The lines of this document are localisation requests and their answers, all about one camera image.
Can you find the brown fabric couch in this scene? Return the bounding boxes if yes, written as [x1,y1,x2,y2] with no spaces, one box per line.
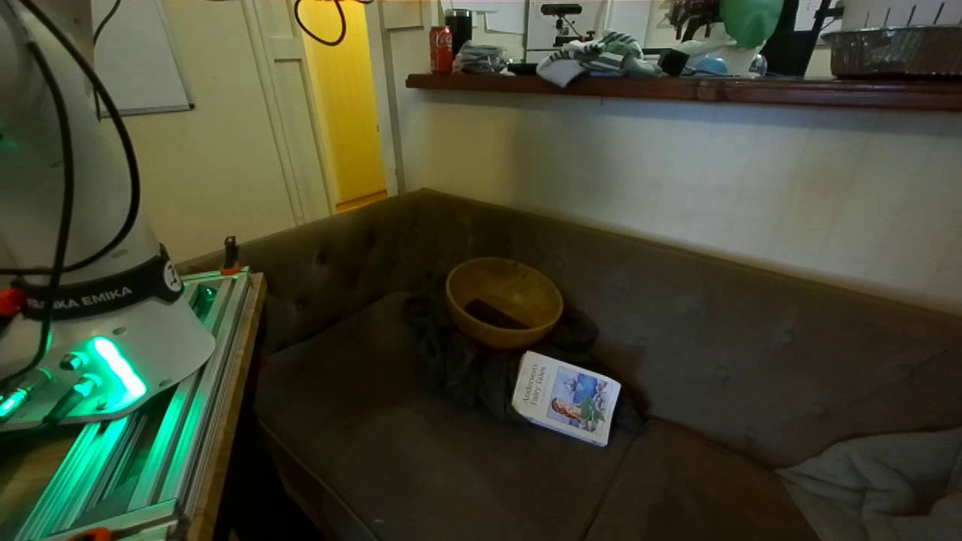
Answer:
[176,186,962,541]

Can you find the pale blue small object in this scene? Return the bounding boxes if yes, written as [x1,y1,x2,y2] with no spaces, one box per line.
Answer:
[681,47,738,81]

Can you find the red can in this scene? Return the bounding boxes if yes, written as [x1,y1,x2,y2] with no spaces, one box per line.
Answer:
[429,24,457,79]

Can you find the aluminium frame robot table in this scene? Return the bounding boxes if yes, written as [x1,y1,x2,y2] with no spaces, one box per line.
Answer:
[0,265,271,541]

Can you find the yellow door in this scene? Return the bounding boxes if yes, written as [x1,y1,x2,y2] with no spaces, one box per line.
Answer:
[299,0,390,215]

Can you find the black cup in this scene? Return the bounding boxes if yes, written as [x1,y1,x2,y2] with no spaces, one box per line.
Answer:
[444,7,476,56]

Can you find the black bar-shaped object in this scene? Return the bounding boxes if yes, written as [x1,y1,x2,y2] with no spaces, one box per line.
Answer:
[464,294,526,331]

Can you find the green round vase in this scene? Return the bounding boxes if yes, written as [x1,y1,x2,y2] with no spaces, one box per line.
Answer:
[719,0,788,51]

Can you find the black hanging cable loop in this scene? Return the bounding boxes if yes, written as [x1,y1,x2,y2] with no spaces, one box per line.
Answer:
[290,0,352,51]

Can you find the white wall board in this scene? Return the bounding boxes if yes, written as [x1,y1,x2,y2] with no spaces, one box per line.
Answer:
[87,0,197,119]

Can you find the white illustrated book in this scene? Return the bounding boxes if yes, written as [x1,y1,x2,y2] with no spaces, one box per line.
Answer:
[509,349,624,452]

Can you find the black pot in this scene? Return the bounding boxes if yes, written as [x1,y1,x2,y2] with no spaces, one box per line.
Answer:
[761,0,847,79]

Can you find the dark fuzzy blanket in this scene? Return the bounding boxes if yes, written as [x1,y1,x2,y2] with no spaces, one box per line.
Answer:
[401,281,650,445]

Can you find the dark wooden shelf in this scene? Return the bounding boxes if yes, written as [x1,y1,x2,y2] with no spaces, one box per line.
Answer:
[403,70,962,114]

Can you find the brown wooden bowl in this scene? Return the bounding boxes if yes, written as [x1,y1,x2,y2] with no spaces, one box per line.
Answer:
[441,256,567,352]

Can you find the plain grey pillow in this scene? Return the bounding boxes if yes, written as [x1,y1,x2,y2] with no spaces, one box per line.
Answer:
[779,428,962,541]

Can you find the grey crumpled bag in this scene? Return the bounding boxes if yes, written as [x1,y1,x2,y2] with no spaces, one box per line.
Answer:
[453,43,516,79]

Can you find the small dark bottle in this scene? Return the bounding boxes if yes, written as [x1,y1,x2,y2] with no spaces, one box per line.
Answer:
[218,235,246,281]

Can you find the dark dried plant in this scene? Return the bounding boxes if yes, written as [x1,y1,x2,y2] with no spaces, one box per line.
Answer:
[661,0,724,43]

